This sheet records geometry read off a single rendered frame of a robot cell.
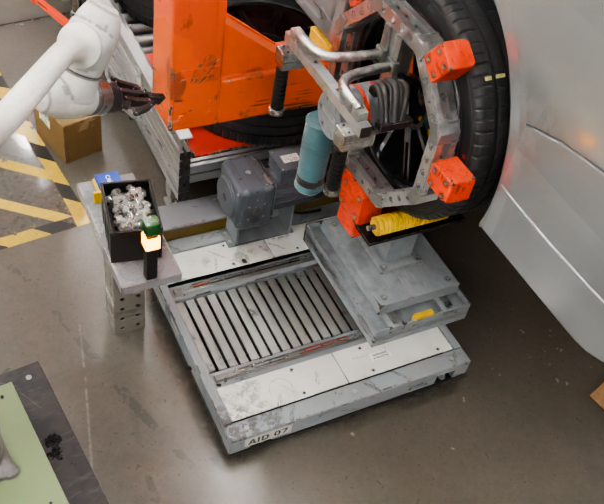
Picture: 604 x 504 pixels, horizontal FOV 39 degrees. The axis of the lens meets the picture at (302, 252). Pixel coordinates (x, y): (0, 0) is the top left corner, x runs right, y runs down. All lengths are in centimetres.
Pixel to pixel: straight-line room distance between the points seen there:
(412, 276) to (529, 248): 76
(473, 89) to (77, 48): 91
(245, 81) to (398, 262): 75
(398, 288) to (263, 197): 51
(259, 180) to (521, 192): 95
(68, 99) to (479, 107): 96
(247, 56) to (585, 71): 113
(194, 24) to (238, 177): 51
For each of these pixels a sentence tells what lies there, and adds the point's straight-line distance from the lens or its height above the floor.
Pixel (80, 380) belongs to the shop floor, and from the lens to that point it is 264.
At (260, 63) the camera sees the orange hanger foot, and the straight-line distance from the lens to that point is 263.
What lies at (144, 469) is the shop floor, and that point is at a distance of 247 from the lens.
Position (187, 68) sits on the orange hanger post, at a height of 74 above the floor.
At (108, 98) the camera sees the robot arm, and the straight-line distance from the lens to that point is 213.
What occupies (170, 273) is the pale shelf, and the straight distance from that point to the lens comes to 230.
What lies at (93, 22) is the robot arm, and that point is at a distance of 198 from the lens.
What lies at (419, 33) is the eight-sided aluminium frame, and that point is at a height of 112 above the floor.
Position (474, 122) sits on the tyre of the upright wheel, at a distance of 208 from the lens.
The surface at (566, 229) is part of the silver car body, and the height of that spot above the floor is 96.
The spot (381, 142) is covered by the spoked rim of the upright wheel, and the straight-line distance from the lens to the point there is 253.
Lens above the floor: 216
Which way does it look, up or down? 46 degrees down
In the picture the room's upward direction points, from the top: 12 degrees clockwise
